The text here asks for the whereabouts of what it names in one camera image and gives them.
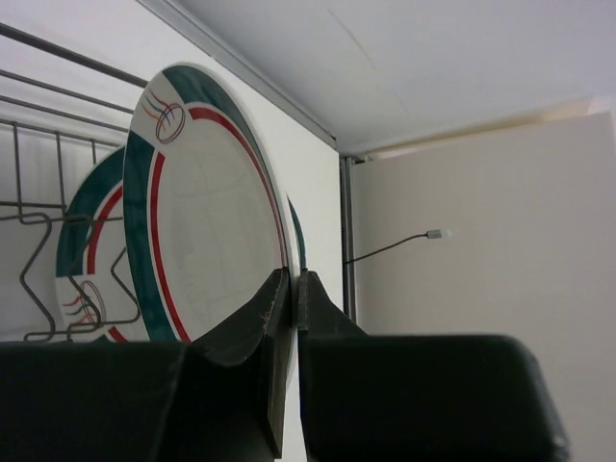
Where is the green red rimmed plate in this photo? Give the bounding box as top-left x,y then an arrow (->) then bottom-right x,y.
55,147 -> 148,342
123,63 -> 298,342

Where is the white plate with characters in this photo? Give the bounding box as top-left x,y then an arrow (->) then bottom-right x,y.
287,197 -> 306,270

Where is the grey wire dish rack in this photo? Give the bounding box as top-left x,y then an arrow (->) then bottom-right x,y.
1,24 -> 146,342

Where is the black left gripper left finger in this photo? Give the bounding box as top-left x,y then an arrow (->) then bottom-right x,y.
1,269 -> 292,461

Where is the black wall cable with plug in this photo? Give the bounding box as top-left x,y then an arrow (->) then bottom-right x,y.
343,227 -> 454,266

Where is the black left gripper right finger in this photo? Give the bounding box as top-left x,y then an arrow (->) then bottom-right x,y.
297,270 -> 571,461

